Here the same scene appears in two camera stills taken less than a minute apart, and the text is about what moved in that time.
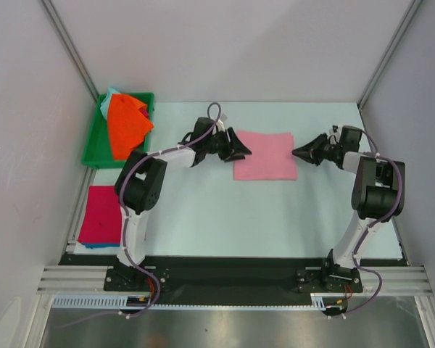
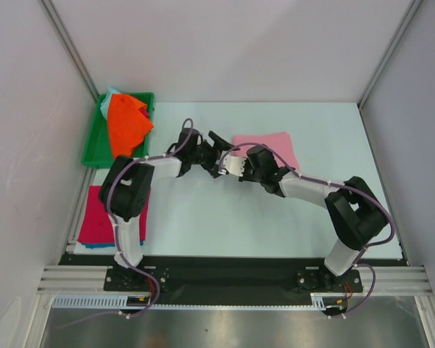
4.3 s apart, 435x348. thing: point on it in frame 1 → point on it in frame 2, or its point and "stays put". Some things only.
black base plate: (328, 280) stays put
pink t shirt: (271, 157) stays put
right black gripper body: (321, 148) → (243, 172)
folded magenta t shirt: (102, 220) stays put
